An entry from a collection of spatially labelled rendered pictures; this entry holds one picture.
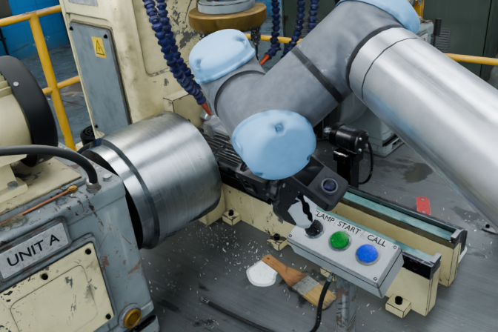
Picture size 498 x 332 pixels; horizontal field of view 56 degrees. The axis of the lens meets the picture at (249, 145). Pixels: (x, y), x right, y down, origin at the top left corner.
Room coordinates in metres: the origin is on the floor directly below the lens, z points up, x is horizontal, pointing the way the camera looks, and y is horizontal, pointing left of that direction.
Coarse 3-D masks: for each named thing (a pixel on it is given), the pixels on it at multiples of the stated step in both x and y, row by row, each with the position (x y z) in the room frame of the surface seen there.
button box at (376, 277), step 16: (336, 224) 0.61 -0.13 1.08; (288, 240) 0.62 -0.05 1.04; (304, 240) 0.60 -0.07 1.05; (320, 240) 0.59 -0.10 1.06; (352, 240) 0.57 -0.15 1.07; (368, 240) 0.57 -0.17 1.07; (384, 240) 0.56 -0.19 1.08; (304, 256) 0.61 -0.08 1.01; (320, 256) 0.57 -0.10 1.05; (336, 256) 0.56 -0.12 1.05; (352, 256) 0.55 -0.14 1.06; (384, 256) 0.53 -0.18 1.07; (400, 256) 0.54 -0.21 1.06; (336, 272) 0.56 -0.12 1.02; (352, 272) 0.53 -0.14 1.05; (368, 272) 0.52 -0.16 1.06; (384, 272) 0.51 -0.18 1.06; (368, 288) 0.52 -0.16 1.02; (384, 288) 0.51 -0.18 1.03
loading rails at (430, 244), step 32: (224, 192) 1.06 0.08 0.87; (352, 192) 0.93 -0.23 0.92; (256, 224) 0.98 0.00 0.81; (288, 224) 0.90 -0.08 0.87; (352, 224) 0.81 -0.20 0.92; (384, 224) 0.83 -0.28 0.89; (416, 224) 0.79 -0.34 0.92; (448, 224) 0.77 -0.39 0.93; (416, 256) 0.68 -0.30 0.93; (448, 256) 0.72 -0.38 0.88; (416, 288) 0.67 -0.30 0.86
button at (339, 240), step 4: (336, 232) 0.59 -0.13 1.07; (340, 232) 0.59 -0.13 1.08; (332, 236) 0.59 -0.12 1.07; (336, 236) 0.58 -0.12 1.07; (340, 236) 0.58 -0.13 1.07; (344, 236) 0.58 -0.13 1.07; (332, 240) 0.58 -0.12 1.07; (336, 240) 0.58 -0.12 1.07; (340, 240) 0.57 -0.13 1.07; (344, 240) 0.57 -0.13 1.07; (348, 240) 0.57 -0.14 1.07; (332, 244) 0.57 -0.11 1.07; (336, 244) 0.57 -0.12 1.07; (340, 244) 0.57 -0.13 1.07; (344, 244) 0.57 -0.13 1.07; (336, 248) 0.57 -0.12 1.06; (340, 248) 0.57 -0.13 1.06
